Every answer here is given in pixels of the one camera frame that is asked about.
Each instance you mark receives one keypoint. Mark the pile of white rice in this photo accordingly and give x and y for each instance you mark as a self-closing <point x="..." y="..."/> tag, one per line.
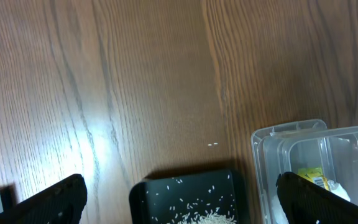
<point x="203" y="198"/>

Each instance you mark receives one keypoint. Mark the yellow snack wrapper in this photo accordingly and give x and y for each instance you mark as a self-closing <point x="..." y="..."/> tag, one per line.
<point x="314" y="175"/>

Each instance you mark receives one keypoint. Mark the clear plastic bin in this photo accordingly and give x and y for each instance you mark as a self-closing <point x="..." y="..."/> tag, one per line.
<point x="334" y="150"/>

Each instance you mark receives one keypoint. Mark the black plastic tray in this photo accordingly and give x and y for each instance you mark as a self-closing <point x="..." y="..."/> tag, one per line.
<point x="138" y="211"/>

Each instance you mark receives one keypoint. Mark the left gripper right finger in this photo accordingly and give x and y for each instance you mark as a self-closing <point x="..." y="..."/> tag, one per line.
<point x="305" y="202"/>

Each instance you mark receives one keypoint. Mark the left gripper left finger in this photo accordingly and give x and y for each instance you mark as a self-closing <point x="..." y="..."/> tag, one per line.
<point x="62" y="202"/>

